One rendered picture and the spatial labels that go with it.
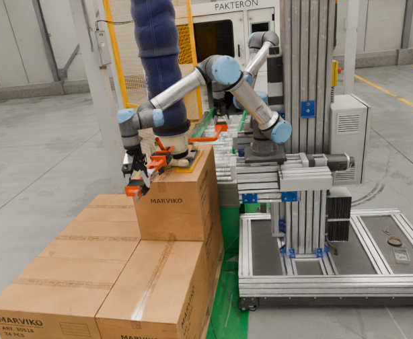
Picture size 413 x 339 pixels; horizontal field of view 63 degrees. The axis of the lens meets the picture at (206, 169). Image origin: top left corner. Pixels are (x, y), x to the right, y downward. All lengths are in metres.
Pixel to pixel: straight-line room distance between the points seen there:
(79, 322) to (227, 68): 1.35
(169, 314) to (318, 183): 0.97
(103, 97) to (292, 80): 2.01
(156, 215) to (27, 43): 11.49
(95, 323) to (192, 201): 0.77
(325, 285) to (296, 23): 1.49
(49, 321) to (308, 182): 1.46
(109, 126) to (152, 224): 1.63
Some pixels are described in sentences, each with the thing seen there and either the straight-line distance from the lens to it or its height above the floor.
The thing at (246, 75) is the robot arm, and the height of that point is 1.41.
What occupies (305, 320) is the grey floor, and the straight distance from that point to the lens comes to 2.34.
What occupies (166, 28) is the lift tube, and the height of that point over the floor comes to 1.73.
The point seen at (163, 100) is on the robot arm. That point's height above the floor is 1.42.
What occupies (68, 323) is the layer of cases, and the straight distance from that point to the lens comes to 1.88.
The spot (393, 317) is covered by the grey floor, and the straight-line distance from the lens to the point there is 2.47.
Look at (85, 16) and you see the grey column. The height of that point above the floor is 1.89.
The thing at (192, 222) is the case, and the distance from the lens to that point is 1.98.
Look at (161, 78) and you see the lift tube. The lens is 1.90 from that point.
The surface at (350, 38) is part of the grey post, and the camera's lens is 5.17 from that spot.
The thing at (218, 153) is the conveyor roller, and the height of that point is 0.55.
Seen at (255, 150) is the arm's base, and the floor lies 1.06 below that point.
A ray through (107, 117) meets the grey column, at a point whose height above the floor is 0.99.
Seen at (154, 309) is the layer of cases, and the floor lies 0.54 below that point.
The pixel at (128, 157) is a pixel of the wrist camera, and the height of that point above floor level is 1.23.
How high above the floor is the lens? 1.73
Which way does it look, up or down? 23 degrees down
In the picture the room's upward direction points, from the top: 6 degrees counter-clockwise
